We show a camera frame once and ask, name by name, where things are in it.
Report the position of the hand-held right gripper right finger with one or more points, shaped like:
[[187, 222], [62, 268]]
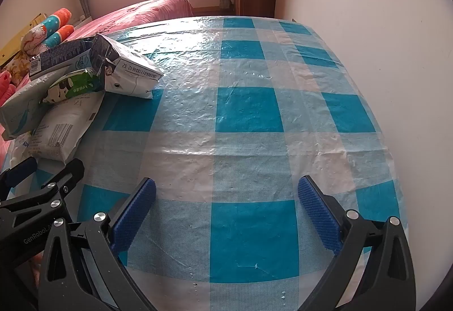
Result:
[[318, 219]]

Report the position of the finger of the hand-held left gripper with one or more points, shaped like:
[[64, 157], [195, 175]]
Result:
[[46, 196], [21, 173]]

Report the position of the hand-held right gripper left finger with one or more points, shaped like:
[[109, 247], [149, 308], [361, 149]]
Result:
[[132, 222]]

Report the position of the white blue plastic bag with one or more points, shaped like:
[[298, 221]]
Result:
[[21, 155]]

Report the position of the white plastic packet black text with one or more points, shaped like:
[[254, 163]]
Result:
[[63, 127]]

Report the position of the white dark blue milk carton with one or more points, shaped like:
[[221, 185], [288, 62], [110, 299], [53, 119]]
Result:
[[131, 74]]

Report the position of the pale grey plastic packet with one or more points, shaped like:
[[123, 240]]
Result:
[[21, 109]]

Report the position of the pink printed folded blanket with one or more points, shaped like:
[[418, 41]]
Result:
[[4, 78]]

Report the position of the green white cow print carton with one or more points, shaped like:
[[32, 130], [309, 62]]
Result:
[[74, 88]]

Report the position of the yellow floral quilt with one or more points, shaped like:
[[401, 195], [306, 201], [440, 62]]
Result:
[[16, 63]]

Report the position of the blue checked tablecloth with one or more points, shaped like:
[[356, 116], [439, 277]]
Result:
[[247, 113]]

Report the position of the yellow cardboard panel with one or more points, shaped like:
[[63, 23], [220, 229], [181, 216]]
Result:
[[21, 35]]

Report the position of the rolled floral quilt teal orange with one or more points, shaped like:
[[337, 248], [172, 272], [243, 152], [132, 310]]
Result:
[[53, 19], [60, 35]]

